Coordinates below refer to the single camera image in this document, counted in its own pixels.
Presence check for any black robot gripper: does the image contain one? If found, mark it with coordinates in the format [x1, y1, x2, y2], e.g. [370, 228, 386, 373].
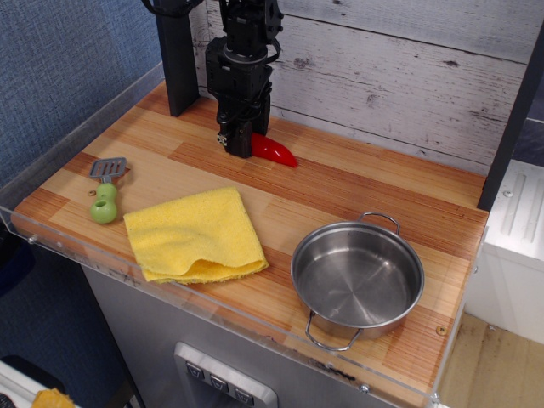
[205, 37, 273, 159]

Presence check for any red toy chili pepper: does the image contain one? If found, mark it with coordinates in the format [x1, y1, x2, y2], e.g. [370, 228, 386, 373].
[251, 133, 298, 167]

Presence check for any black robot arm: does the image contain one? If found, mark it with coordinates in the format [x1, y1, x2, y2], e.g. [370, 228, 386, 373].
[144, 1, 297, 167]

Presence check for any yellow folded towel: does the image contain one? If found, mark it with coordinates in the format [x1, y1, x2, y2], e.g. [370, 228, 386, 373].
[123, 187, 269, 285]

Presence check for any silver toy fridge cabinet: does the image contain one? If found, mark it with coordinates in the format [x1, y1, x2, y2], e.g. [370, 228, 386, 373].
[83, 268, 388, 407]

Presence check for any clear acrylic table guard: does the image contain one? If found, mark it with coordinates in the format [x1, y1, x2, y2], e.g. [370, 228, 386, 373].
[1, 67, 487, 407]

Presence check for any silver dispenser button panel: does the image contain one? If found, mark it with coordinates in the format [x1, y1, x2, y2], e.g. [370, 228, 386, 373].
[173, 342, 279, 407]

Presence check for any white ribbed appliance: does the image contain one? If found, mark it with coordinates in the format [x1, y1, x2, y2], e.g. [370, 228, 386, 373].
[465, 160, 543, 343]

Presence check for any yellow cloth bottom corner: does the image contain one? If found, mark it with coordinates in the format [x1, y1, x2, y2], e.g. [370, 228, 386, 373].
[31, 388, 76, 408]

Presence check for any black vertical post left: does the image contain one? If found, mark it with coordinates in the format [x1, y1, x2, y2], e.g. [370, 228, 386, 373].
[156, 15, 200, 116]

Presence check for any black vertical post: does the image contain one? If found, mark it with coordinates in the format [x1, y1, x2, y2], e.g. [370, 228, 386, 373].
[477, 26, 543, 212]
[156, 15, 200, 116]

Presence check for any green handled toy spatula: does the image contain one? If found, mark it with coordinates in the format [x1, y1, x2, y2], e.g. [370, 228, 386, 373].
[89, 157, 127, 224]

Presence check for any steel pot with handles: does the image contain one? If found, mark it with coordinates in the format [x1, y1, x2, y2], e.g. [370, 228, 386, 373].
[290, 212, 425, 352]

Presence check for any black vertical post right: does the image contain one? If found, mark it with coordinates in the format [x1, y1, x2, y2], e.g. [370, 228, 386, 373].
[477, 26, 543, 212]

